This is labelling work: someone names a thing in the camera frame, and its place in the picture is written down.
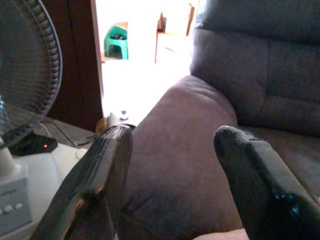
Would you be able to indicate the white electric table fan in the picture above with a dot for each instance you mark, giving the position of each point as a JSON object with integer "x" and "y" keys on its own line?
{"x": 25, "y": 62}

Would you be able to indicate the green plastic stool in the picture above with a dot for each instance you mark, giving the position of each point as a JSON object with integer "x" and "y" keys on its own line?
{"x": 116, "y": 37}

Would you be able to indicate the small black floor object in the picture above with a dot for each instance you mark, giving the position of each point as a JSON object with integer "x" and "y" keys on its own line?
{"x": 113, "y": 121}

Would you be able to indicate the white cabinet with wooden frame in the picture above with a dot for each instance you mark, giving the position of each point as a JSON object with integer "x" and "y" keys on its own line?
{"x": 172, "y": 47}

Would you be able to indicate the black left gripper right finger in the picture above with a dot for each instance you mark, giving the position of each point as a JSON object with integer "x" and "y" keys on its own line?
{"x": 262, "y": 190}

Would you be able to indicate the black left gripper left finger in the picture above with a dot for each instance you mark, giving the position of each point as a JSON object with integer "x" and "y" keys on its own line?
{"x": 90, "y": 180}

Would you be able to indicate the dark brown fabric sofa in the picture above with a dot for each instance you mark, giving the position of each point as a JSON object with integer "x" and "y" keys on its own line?
{"x": 180, "y": 150}

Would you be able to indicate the black power adapter red light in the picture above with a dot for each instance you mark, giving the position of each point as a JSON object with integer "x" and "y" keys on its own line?
{"x": 32, "y": 146}

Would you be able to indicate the dark brown wooden door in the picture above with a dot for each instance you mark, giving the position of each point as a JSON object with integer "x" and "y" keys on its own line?
{"x": 75, "y": 62}

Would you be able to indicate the small brown round object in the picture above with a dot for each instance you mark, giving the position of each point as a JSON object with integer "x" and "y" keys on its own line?
{"x": 102, "y": 126}

